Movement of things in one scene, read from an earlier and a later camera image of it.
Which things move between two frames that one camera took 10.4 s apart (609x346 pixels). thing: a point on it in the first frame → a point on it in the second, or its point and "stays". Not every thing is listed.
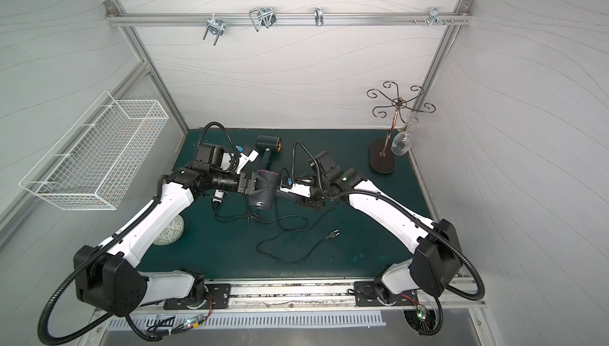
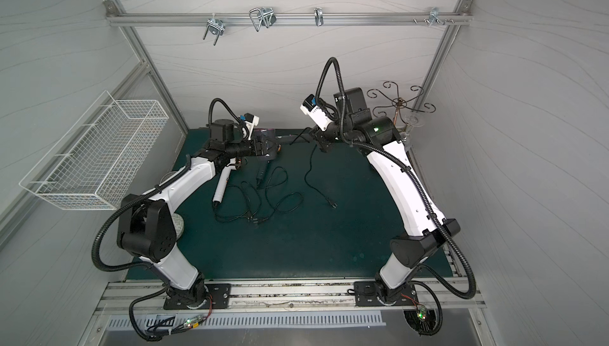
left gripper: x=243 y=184 → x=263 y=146
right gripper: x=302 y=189 → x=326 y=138
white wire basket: x=95 y=166 stays
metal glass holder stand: x=381 y=156 stays
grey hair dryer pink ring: x=266 y=198 → x=283 y=140
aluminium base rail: x=232 y=296 stays
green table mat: x=336 y=236 stays
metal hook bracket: x=216 y=25 stays
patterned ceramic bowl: x=172 y=233 stays
